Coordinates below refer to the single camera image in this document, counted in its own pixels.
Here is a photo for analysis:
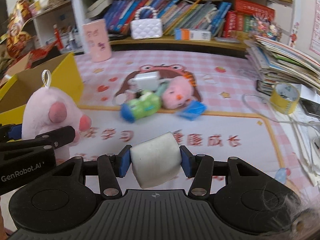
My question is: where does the white quilted pearl purse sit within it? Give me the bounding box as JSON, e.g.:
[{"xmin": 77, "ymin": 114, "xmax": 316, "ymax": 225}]
[{"xmin": 130, "ymin": 6, "xmax": 163, "ymax": 40}]

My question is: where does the green plush toy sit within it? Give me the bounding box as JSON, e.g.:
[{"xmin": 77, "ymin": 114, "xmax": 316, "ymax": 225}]
[{"xmin": 120, "ymin": 90, "xmax": 162, "ymax": 123}]

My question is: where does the orange white small box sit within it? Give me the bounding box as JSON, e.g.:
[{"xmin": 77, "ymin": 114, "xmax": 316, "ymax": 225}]
[{"xmin": 174, "ymin": 29, "xmax": 211, "ymax": 41}]

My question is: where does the white charger block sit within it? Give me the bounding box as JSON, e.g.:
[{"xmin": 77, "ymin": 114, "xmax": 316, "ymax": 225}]
[{"xmin": 131, "ymin": 72, "xmax": 160, "ymax": 91}]

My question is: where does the pink cylindrical cup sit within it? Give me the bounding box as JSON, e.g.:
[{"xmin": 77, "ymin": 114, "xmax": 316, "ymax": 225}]
[{"xmin": 82, "ymin": 18, "xmax": 112, "ymax": 62}]

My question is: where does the blue packet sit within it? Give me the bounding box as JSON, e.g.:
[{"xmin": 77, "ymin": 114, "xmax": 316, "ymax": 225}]
[{"xmin": 176, "ymin": 100, "xmax": 207, "ymax": 121}]

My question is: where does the white foam block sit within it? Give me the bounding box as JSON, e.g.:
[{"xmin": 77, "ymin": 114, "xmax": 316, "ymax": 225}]
[{"xmin": 130, "ymin": 132, "xmax": 182, "ymax": 189}]

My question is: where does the pink pig plush toy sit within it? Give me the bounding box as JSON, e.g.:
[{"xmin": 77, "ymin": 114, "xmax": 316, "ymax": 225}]
[{"xmin": 22, "ymin": 69, "xmax": 92, "ymax": 164}]

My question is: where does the yellow cardboard box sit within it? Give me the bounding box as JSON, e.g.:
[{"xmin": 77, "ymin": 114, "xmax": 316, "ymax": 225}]
[{"xmin": 1, "ymin": 53, "xmax": 84, "ymax": 125}]

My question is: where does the white cable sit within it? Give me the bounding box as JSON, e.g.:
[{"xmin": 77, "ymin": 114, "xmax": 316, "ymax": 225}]
[{"xmin": 241, "ymin": 93, "xmax": 320, "ymax": 170}]

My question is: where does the stack of magazines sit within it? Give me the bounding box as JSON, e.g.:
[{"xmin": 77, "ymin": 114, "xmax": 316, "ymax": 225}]
[{"xmin": 245, "ymin": 35, "xmax": 319, "ymax": 95}]

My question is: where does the pink round chick plush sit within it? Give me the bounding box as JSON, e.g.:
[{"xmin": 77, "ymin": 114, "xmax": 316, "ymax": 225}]
[{"xmin": 161, "ymin": 76, "xmax": 194, "ymax": 109}]

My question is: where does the yellow tape roll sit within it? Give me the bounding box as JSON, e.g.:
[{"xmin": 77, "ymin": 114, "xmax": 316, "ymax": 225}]
[{"xmin": 270, "ymin": 82, "xmax": 300, "ymax": 115}]

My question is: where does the wooden bookshelf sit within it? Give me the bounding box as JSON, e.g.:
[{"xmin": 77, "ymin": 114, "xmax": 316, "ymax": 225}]
[{"xmin": 72, "ymin": 0, "xmax": 297, "ymax": 54}]

